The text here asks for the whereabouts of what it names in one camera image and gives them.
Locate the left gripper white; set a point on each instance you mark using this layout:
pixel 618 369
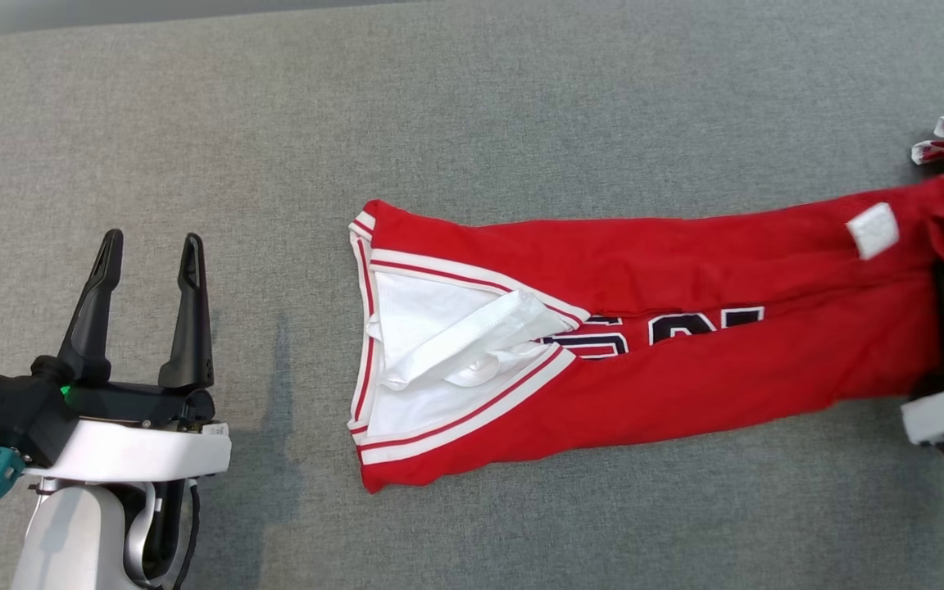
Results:
pixel 136 451

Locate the red basketball jersey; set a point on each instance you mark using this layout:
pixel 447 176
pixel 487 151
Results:
pixel 685 393

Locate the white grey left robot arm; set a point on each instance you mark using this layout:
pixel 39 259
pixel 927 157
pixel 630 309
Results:
pixel 70 541

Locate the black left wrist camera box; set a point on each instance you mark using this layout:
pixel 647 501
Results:
pixel 5 414

